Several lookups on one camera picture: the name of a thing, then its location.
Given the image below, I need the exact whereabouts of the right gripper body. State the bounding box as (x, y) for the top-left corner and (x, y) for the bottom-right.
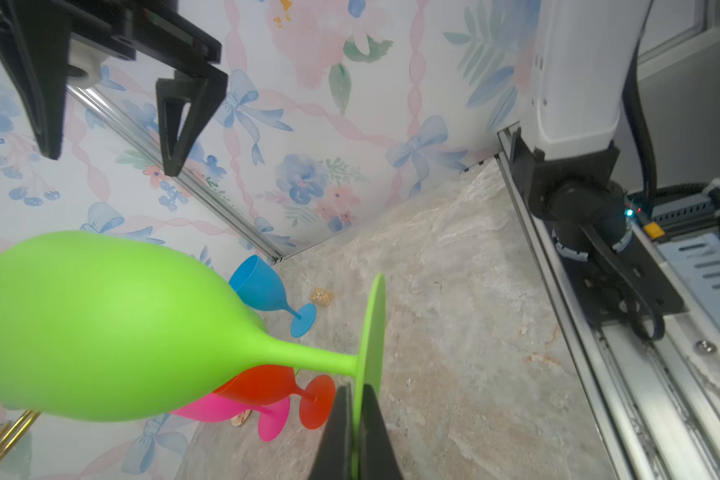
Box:
(53, 1), (222, 78)

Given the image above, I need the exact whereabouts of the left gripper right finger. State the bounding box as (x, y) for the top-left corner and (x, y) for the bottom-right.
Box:
(357, 385), (403, 480)

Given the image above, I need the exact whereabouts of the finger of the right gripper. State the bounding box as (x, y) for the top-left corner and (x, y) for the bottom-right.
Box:
(156, 68), (228, 177)
(0, 0), (71, 160)

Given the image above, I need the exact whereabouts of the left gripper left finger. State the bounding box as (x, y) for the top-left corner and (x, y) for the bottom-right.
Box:
(307, 385), (353, 480)

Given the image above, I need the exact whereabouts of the magenta wine glass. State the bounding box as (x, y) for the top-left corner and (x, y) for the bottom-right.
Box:
(171, 393), (290, 442)

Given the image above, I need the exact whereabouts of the red wine glass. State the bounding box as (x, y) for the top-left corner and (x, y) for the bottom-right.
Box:
(213, 365), (336, 430)

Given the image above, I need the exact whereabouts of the blue wine glass front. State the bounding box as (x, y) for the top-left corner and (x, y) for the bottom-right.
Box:
(228, 255), (317, 338)

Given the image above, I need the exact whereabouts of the green wine glass back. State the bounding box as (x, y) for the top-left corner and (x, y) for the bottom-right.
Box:
(0, 231), (386, 479)

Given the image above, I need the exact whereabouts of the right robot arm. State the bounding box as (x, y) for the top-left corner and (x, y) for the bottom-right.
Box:
(0, 1), (665, 341)

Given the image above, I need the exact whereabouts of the gold wine glass rack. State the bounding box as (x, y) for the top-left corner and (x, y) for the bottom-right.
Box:
(0, 410), (41, 462)

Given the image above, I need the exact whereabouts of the small brown cookie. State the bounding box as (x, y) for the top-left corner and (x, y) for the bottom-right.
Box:
(230, 410), (252, 427)

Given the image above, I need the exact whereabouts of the small gold wrapped candy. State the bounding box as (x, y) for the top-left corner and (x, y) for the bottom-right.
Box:
(310, 288), (334, 307)

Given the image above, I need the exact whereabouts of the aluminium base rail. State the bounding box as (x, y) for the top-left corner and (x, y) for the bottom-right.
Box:
(497, 126), (720, 479)

